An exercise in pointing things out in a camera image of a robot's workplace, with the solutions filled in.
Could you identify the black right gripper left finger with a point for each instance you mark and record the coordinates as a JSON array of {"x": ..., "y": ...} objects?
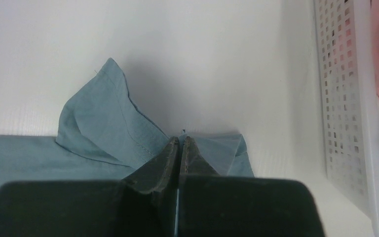
[{"x": 141, "y": 205}]

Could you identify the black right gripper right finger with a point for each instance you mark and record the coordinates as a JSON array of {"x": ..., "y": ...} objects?
[{"x": 211, "y": 205}]

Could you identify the blue-grey t-shirt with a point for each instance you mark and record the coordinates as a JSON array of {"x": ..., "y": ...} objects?
[{"x": 102, "y": 135}]

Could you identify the white plastic laundry basket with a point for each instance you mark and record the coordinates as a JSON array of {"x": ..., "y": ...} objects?
[{"x": 349, "y": 100}]

